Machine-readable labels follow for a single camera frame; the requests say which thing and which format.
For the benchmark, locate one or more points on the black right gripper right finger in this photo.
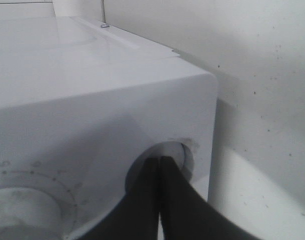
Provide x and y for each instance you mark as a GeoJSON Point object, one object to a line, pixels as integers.
{"type": "Point", "coordinates": [185, 215]}

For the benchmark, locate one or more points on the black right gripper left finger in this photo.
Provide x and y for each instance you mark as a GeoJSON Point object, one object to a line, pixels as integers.
{"type": "Point", "coordinates": [136, 217]}

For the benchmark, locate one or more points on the round white door button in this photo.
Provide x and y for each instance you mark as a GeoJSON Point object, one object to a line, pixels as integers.
{"type": "Point", "coordinates": [178, 151]}

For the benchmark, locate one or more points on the lower white timer knob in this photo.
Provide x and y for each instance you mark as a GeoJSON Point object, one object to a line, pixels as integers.
{"type": "Point", "coordinates": [31, 214]}

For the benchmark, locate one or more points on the white microwave oven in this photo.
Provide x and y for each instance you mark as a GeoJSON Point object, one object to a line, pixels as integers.
{"type": "Point", "coordinates": [80, 102]}

